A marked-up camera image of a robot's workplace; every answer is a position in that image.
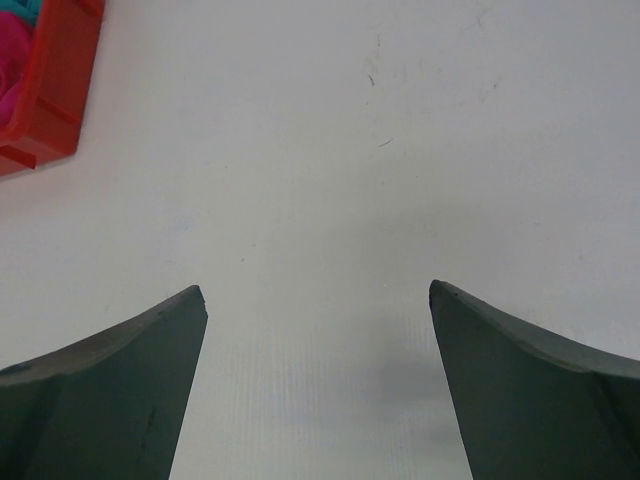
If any teal t shirt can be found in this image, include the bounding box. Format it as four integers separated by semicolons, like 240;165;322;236
0;0;42;26

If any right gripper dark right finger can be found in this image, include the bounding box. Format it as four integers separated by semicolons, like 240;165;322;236
429;280;639;479

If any red plastic bin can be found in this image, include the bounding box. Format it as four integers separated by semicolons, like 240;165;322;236
1;0;105;176

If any pink t shirt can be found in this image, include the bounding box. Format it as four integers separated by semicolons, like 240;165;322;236
1;11;32;127

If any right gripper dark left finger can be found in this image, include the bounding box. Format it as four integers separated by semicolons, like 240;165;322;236
1;285;208;479

